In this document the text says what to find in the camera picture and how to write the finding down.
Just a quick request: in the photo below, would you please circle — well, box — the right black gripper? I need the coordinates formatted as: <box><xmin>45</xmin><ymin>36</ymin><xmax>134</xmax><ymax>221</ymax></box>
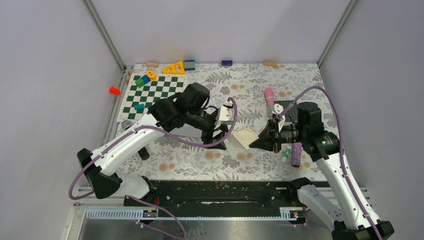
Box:
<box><xmin>249</xmin><ymin>117</ymin><xmax>307</xmax><ymax>153</ymax></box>

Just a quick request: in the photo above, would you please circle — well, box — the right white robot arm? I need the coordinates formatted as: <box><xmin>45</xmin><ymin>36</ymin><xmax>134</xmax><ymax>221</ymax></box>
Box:
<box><xmin>249</xmin><ymin>100</ymin><xmax>395</xmax><ymax>240</ymax></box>

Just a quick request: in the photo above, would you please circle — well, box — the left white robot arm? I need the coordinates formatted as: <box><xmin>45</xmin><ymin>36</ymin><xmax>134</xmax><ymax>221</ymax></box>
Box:
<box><xmin>76</xmin><ymin>82</ymin><xmax>238</xmax><ymax>206</ymax></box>

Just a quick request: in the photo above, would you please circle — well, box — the green white glue stick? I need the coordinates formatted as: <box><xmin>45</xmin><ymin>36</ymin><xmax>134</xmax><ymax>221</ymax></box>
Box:
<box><xmin>281</xmin><ymin>147</ymin><xmax>292</xmax><ymax>162</ymax></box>

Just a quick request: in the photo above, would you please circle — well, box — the purple glitter microphone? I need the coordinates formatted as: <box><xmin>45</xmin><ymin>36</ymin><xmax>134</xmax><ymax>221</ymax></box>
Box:
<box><xmin>290</xmin><ymin>142</ymin><xmax>303</xmax><ymax>168</ymax></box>

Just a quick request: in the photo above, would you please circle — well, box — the dark grey lego baseplate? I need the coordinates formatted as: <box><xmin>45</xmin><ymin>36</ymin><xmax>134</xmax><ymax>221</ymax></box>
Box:
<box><xmin>274</xmin><ymin>100</ymin><xmax>298</xmax><ymax>123</ymax></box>

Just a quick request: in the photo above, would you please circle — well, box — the pink marker pen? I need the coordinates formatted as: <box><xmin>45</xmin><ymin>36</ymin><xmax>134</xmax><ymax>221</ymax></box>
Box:
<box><xmin>263</xmin><ymin>87</ymin><xmax>275</xmax><ymax>117</ymax></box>

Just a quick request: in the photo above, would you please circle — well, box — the floral patterned table mat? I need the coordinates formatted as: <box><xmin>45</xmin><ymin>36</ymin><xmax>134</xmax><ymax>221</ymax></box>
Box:
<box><xmin>119</xmin><ymin>63</ymin><xmax>338</xmax><ymax>181</ymax></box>

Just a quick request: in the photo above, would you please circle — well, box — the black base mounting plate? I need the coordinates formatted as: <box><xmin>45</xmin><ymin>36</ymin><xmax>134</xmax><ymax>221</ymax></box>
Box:
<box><xmin>142</xmin><ymin>180</ymin><xmax>306</xmax><ymax>219</ymax></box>

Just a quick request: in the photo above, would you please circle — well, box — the black grey microphone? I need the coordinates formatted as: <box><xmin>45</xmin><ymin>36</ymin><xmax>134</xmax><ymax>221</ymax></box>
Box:
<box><xmin>121</xmin><ymin>120</ymin><xmax>150</xmax><ymax>161</ymax></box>

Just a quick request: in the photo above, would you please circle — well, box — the right wooden cylinder peg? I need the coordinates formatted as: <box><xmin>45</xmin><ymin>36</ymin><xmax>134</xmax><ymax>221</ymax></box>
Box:
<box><xmin>263</xmin><ymin>61</ymin><xmax>279</xmax><ymax>69</ymax></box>

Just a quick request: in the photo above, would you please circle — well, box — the wooden cylinder peg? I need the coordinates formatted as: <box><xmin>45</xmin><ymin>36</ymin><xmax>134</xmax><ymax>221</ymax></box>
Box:
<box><xmin>263</xmin><ymin>61</ymin><xmax>279</xmax><ymax>69</ymax></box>
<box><xmin>145</xmin><ymin>61</ymin><xmax>159</xmax><ymax>68</ymax></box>

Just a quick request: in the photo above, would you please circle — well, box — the dark blue lego brick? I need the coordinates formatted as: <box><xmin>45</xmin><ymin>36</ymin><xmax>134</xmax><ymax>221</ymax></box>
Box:
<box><xmin>221</xmin><ymin>60</ymin><xmax>233</xmax><ymax>66</ymax></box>

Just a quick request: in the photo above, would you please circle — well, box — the teal small block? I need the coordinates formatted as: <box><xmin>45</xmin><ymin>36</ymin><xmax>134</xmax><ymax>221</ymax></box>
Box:
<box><xmin>134</xmin><ymin>104</ymin><xmax>145</xmax><ymax>111</ymax></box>

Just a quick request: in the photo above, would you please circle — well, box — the yellow triangle toy block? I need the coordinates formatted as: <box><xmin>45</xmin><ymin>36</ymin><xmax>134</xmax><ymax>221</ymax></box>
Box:
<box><xmin>162</xmin><ymin>61</ymin><xmax>185</xmax><ymax>75</ymax></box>

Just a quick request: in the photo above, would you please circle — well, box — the green white chessboard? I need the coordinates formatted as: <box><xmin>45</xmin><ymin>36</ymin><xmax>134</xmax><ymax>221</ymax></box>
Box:
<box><xmin>116</xmin><ymin>73</ymin><xmax>188</xmax><ymax>123</ymax></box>

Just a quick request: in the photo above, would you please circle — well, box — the blue cube block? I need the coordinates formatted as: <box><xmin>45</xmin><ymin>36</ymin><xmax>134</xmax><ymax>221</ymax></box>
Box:
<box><xmin>140</xmin><ymin>74</ymin><xmax>151</xmax><ymax>84</ymax></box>

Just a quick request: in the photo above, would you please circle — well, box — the green cube block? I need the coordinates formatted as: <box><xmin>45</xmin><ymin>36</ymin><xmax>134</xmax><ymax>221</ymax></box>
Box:
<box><xmin>135</xmin><ymin>78</ymin><xmax>145</xmax><ymax>88</ymax></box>

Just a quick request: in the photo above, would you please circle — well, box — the left wooden cylinder peg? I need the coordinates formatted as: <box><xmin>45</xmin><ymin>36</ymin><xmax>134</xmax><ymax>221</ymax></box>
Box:
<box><xmin>145</xmin><ymin>61</ymin><xmax>159</xmax><ymax>68</ymax></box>

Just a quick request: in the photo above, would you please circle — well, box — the red cylinder block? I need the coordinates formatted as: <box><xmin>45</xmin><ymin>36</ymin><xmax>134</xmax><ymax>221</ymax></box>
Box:
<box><xmin>108</xmin><ymin>86</ymin><xmax>121</xmax><ymax>96</ymax></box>

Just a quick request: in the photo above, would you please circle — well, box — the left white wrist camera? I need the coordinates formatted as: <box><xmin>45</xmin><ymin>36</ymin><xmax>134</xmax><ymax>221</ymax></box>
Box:
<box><xmin>214</xmin><ymin>100</ymin><xmax>235</xmax><ymax>130</ymax></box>

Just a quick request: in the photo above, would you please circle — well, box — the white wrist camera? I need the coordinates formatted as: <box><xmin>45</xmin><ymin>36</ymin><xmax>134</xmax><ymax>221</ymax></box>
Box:
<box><xmin>214</xmin><ymin>100</ymin><xmax>235</xmax><ymax>130</ymax></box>
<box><xmin>266</xmin><ymin>103</ymin><xmax>286</xmax><ymax>132</ymax></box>

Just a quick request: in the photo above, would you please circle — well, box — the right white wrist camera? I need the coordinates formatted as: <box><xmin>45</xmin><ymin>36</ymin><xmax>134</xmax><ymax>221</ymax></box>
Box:
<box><xmin>266</xmin><ymin>103</ymin><xmax>286</xmax><ymax>132</ymax></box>

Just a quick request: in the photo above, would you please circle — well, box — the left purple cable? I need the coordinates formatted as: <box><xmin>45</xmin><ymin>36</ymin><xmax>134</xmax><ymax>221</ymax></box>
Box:
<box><xmin>68</xmin><ymin>96</ymin><xmax>238</xmax><ymax>240</ymax></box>

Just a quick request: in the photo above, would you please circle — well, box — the purple cable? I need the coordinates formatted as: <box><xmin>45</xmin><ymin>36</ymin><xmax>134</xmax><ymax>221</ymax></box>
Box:
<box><xmin>276</xmin><ymin>86</ymin><xmax>385</xmax><ymax>240</ymax></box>
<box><xmin>68</xmin><ymin>96</ymin><xmax>238</xmax><ymax>240</ymax></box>

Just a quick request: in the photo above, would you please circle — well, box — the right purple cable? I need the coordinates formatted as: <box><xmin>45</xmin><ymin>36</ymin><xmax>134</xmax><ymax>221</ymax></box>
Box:
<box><xmin>276</xmin><ymin>86</ymin><xmax>385</xmax><ymax>240</ymax></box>

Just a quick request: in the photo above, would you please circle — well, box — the white slotted cable duct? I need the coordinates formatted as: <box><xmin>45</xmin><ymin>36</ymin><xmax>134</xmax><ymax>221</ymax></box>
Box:
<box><xmin>85</xmin><ymin>207</ymin><xmax>299</xmax><ymax>222</ymax></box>

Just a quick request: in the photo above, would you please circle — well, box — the orange ring toy block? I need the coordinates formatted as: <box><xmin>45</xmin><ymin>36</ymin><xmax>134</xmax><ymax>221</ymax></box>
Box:
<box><xmin>146</xmin><ymin>70</ymin><xmax>157</xmax><ymax>82</ymax></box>

